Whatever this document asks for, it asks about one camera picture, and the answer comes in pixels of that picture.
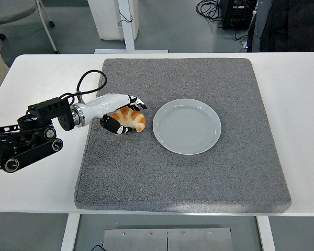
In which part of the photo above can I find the grey chair with casters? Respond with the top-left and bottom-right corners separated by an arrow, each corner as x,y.
0,0 -> 61,54

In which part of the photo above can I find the grey round plate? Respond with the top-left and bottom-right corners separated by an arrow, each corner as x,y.
152,98 -> 222,155

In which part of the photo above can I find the grey metal plate with screws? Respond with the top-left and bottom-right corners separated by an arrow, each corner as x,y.
103,227 -> 235,251

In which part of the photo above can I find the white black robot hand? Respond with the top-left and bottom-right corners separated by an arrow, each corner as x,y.
80,93 -> 148,136

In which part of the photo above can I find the grey speckled mat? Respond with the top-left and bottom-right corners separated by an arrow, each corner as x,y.
73,58 -> 292,214

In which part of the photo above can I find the orange croissant bread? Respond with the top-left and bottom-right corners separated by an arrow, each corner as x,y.
110,106 -> 147,136

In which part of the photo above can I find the black electronics box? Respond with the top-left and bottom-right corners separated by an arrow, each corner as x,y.
219,0 -> 259,30

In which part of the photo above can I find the black cable coil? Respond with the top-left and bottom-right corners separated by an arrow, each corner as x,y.
195,0 -> 226,28

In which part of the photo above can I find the white table leg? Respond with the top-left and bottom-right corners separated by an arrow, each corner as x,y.
256,215 -> 277,251
60,213 -> 81,251

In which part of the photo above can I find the white cabinet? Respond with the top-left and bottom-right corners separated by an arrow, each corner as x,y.
87,0 -> 139,41

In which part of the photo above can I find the thin black hanging wire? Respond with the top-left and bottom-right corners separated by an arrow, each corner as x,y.
117,9 -> 133,26

